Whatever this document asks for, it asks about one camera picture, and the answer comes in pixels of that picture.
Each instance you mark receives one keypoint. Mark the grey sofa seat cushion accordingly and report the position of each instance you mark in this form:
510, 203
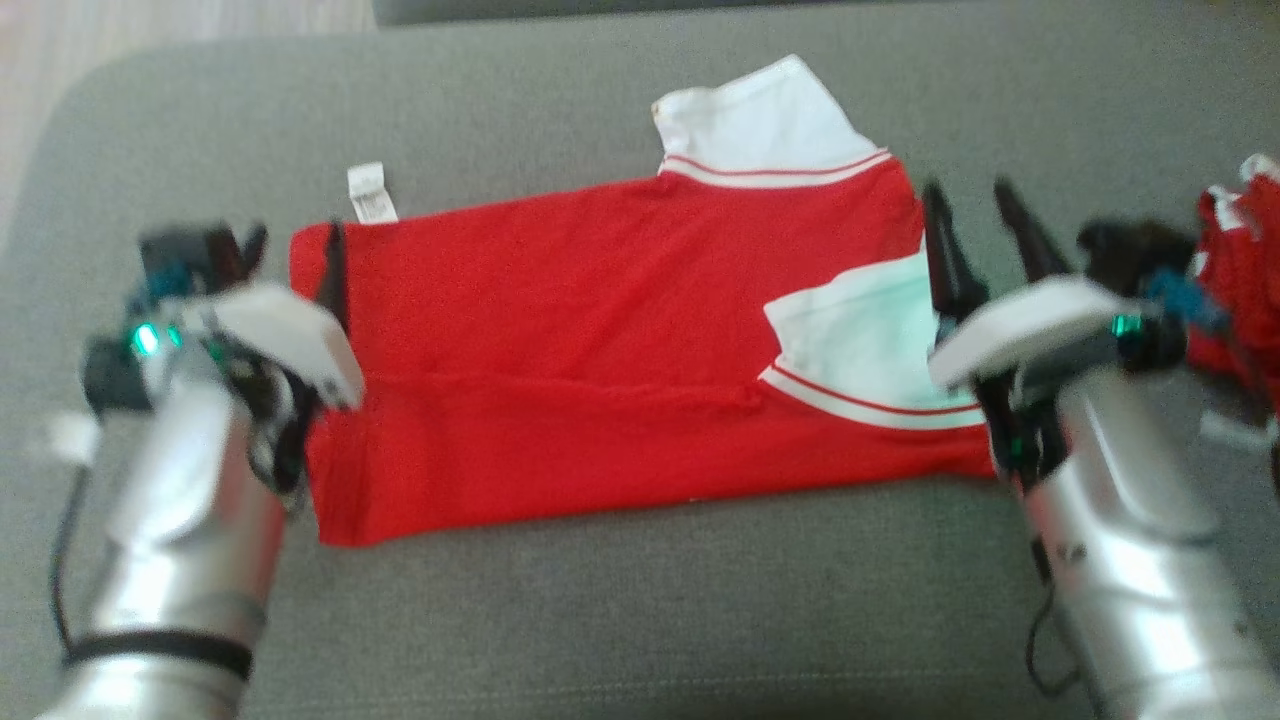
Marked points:
640, 600

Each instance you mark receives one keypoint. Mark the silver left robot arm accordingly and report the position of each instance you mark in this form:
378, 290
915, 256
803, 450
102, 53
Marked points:
170, 560

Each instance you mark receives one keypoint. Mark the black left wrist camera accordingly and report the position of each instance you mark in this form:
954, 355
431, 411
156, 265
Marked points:
185, 250

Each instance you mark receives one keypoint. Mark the grey sofa back cushion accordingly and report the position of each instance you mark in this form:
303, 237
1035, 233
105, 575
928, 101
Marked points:
550, 8

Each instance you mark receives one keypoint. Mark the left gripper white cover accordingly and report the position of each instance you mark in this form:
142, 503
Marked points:
290, 340

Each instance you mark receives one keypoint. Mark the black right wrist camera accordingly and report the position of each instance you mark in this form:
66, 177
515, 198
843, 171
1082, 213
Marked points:
1130, 245

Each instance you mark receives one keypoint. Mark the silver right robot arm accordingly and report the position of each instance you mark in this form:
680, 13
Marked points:
1130, 580

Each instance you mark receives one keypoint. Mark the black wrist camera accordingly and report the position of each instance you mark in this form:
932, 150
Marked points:
1130, 245
185, 250

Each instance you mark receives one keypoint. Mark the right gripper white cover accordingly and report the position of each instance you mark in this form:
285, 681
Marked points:
1030, 330

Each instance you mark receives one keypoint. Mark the red white sports shirt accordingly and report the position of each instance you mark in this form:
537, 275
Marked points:
600, 330
1245, 280

